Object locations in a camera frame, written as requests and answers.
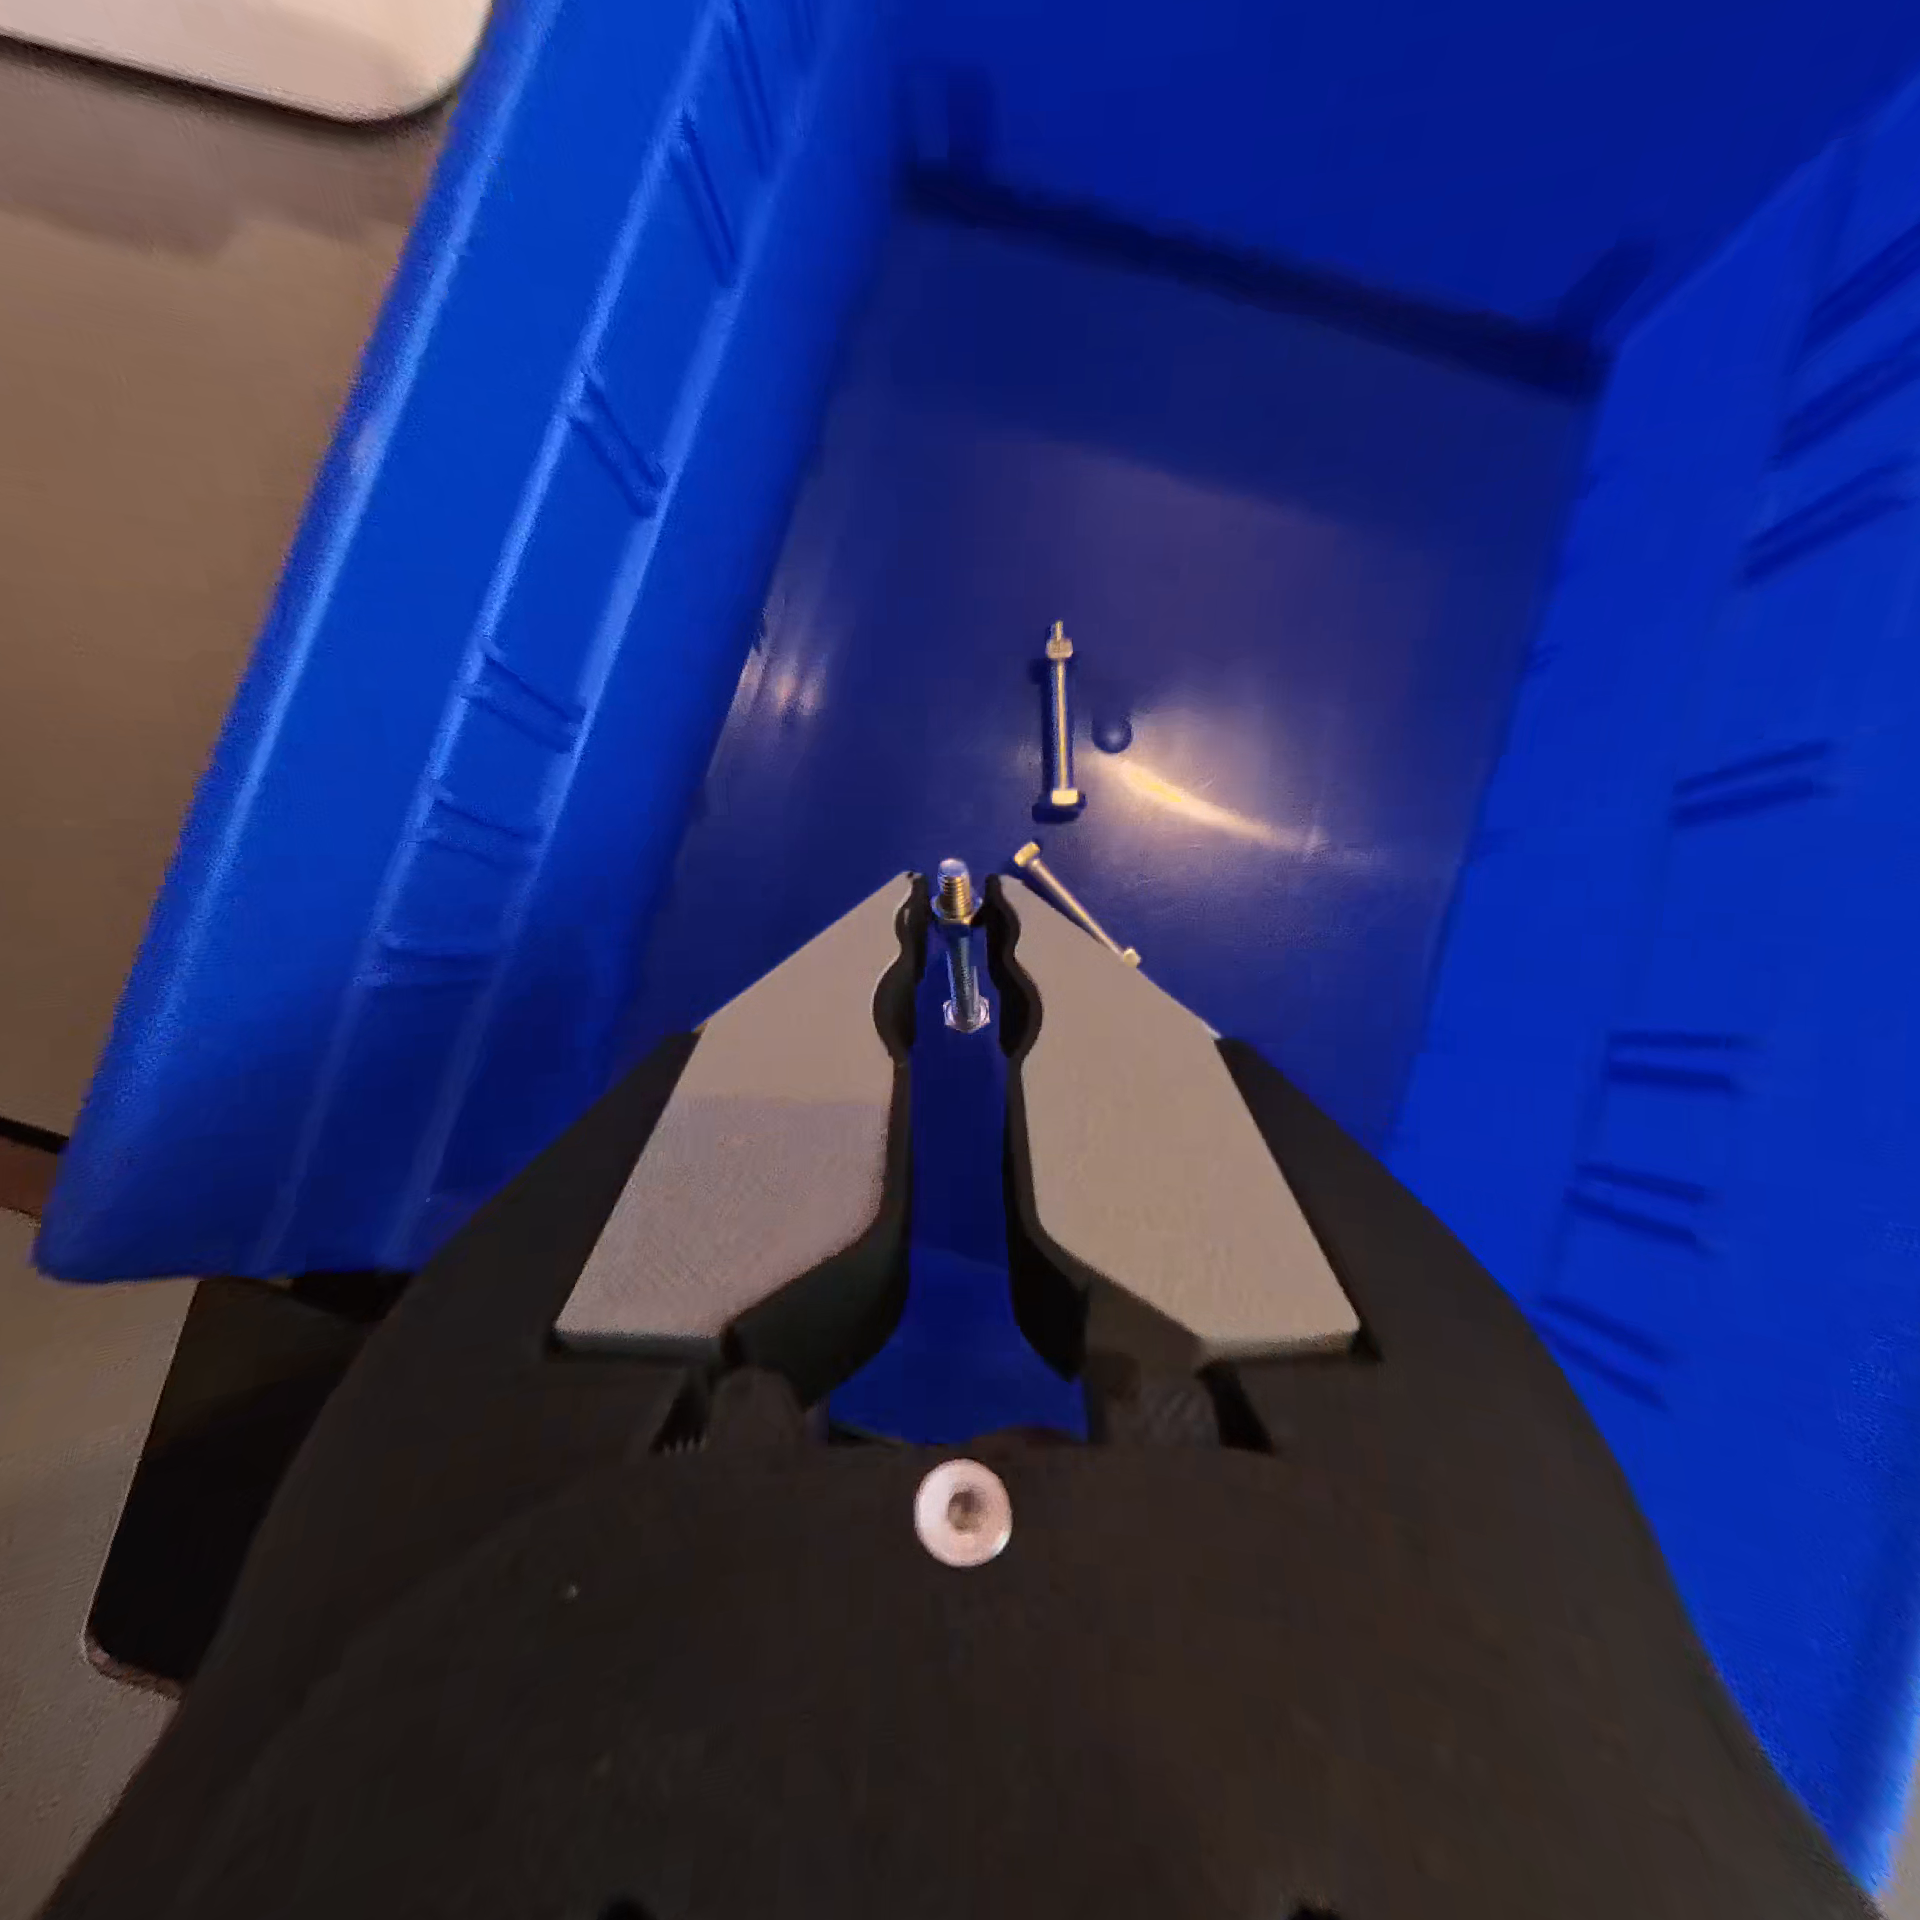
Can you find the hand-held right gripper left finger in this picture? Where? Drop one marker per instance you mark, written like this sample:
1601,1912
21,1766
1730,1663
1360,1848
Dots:
766,1168

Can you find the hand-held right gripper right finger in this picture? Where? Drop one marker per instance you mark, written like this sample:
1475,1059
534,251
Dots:
1170,1200

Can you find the long steel bolt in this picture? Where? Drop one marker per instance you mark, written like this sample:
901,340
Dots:
1072,905
961,976
1061,734

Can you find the blue plastic bin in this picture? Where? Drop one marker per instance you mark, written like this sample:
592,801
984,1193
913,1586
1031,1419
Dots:
1350,524

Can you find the white flat pad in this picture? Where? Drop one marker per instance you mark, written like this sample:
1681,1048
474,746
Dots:
224,52

